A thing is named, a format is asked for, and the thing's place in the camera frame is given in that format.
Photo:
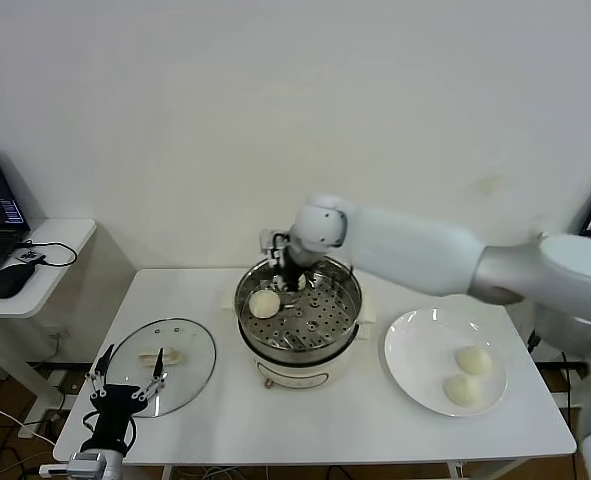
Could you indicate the white side table rounded top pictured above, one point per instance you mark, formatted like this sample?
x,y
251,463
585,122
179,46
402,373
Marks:
x,y
60,280

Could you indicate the perforated steel steamer basket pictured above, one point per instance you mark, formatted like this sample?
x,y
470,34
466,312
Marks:
x,y
320,320

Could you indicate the black computer mouse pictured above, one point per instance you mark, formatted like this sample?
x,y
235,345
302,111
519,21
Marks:
x,y
9,284

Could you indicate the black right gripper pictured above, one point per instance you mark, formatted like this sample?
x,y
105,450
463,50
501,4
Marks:
x,y
287,262

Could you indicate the cream electric cooker pot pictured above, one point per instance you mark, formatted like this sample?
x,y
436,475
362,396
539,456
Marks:
x,y
300,372

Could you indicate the white round plate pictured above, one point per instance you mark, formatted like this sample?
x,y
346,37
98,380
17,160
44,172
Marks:
x,y
415,350

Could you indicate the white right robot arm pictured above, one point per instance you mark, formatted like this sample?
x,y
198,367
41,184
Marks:
x,y
415,250

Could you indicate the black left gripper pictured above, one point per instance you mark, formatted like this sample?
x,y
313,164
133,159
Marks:
x,y
115,415

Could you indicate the white wall socket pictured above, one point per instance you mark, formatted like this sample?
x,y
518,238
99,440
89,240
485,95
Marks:
x,y
57,331

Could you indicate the small patterned black dongle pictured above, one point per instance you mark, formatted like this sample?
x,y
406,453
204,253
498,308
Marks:
x,y
29,256

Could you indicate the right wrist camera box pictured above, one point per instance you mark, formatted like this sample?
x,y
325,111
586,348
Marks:
x,y
270,239

